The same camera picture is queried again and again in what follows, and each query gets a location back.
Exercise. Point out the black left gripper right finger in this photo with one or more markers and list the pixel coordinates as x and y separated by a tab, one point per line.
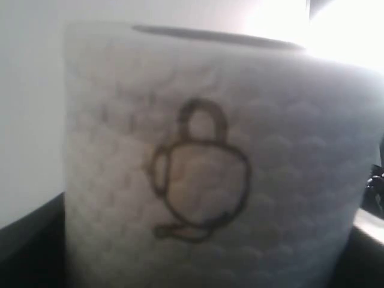
361	263

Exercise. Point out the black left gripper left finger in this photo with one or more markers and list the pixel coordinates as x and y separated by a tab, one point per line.
33	248

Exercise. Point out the white printed paper towel roll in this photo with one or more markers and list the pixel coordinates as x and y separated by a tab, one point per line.
204	159

